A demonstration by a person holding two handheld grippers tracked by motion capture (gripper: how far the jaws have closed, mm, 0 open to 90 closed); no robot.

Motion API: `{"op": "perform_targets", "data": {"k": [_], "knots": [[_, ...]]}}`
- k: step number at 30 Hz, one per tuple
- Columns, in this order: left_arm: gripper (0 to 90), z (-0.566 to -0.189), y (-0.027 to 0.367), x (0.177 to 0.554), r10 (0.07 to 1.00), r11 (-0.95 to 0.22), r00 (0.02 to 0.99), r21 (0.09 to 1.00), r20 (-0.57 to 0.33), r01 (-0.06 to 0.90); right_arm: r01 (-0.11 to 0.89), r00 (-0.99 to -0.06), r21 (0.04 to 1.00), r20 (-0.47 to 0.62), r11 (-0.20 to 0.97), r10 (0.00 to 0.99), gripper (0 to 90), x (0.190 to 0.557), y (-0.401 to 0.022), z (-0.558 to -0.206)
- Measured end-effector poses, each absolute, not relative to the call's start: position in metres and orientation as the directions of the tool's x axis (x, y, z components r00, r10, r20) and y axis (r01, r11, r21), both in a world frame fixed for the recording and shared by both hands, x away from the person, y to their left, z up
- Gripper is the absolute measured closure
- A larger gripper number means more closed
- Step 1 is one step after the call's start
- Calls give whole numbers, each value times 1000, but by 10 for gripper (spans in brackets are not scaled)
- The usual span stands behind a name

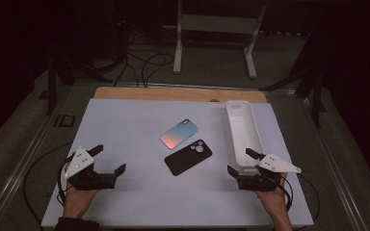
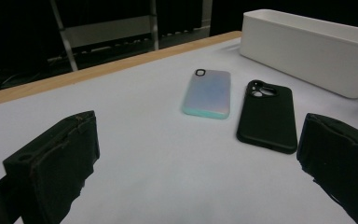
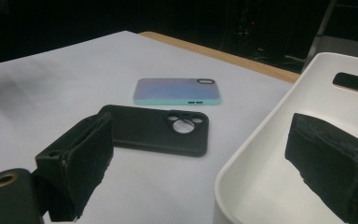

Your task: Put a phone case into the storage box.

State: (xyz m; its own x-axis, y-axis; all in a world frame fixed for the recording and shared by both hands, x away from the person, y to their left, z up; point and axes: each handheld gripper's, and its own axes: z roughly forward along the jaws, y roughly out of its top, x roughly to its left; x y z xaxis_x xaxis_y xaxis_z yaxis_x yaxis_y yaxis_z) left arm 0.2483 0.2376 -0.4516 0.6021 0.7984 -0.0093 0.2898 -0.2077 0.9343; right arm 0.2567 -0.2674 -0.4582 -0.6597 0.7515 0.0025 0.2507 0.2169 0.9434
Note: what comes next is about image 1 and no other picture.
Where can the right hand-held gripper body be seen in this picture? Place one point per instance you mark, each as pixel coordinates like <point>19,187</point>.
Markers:
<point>277,165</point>

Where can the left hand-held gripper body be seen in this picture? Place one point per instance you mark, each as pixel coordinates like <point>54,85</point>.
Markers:
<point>80,162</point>

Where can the white long plastic tray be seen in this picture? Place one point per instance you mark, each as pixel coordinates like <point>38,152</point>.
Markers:
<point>244,134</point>

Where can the black phone case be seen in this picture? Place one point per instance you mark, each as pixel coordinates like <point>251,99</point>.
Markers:
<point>188,158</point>

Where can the person's right hand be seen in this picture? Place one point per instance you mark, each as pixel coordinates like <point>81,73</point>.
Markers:
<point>274,200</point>

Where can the person's left hand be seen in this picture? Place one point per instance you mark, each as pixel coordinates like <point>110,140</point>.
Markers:
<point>77,200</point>

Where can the blue pink gradient phone case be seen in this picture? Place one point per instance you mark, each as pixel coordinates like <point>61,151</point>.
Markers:
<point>179,133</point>

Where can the black stand legs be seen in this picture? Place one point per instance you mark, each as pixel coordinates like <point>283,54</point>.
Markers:
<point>52,86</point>
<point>316,96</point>

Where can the white metal stand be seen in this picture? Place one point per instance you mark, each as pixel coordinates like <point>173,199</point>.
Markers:
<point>216,24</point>

